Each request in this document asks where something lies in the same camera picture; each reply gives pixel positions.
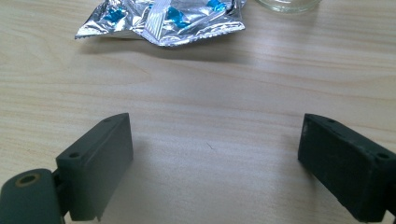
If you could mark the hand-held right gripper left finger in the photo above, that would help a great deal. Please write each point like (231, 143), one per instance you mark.
(96, 168)

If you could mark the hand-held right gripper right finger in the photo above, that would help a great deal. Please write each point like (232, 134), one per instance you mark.
(342, 168)

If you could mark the silver foil snack wrapper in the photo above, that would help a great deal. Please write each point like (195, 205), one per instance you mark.
(168, 21)

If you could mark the clear glass jar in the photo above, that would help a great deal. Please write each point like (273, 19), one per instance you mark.
(288, 4)

